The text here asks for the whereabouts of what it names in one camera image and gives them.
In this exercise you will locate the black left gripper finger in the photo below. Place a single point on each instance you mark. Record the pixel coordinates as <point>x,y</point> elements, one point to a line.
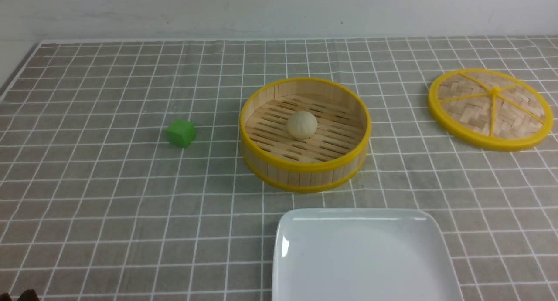
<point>28,295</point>

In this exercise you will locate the white square plate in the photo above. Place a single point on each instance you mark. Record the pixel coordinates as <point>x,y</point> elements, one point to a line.
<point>363,254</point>

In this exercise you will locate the white steamed bun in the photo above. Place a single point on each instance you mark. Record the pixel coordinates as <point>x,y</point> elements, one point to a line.
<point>302,125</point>

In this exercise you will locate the grey checked tablecloth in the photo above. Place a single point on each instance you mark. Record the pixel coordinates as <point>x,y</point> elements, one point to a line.
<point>97,205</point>

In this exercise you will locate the green cube block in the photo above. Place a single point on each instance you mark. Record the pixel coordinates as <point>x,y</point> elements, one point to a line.
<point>181,133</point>

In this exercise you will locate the bamboo steamer basket yellow rims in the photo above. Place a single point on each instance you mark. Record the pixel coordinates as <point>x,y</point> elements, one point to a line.
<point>329,158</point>

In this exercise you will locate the bamboo steamer lid yellow rim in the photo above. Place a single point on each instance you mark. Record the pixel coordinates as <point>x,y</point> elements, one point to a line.
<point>490,110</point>

